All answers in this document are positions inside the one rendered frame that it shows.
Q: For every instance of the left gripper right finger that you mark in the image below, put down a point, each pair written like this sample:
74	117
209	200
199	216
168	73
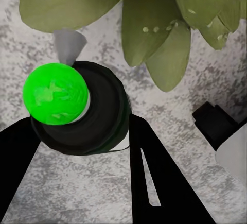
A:
179	202

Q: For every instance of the pot plant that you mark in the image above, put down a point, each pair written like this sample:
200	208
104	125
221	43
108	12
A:
152	31

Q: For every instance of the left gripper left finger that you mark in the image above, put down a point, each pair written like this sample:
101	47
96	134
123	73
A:
18	144

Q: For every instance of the insectifuge atomizer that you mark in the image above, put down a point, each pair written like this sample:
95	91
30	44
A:
78	108

